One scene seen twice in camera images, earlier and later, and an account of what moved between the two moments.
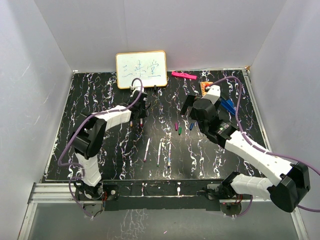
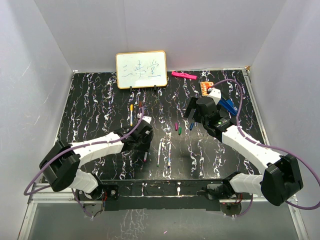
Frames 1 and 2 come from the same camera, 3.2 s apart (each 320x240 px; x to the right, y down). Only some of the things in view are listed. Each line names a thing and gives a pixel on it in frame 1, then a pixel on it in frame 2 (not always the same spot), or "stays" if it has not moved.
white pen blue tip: (169, 155) stays
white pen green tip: (159, 153) stays
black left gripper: (142, 115) -> (145, 147)
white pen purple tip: (144, 160) stays
